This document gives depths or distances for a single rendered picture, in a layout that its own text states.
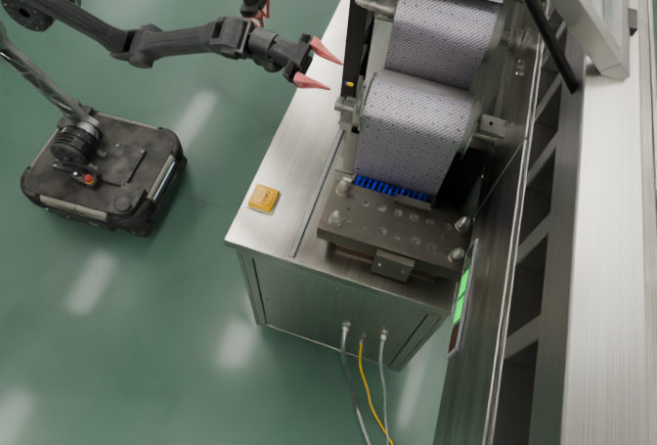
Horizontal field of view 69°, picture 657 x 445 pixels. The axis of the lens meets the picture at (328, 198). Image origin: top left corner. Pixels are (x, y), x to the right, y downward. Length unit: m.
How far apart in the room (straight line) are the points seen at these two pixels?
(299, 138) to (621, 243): 1.12
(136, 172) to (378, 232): 1.43
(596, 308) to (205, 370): 1.82
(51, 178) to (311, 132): 1.37
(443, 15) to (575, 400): 0.93
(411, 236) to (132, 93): 2.17
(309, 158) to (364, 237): 0.39
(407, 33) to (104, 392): 1.81
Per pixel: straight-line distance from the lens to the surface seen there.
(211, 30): 1.17
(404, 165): 1.26
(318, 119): 1.62
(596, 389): 0.57
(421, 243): 1.27
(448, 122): 1.14
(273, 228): 1.39
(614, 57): 0.80
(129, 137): 2.54
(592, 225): 0.64
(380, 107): 1.14
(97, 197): 2.39
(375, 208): 1.29
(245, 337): 2.22
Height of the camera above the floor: 2.14
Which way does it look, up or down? 59 degrees down
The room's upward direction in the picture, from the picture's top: 6 degrees clockwise
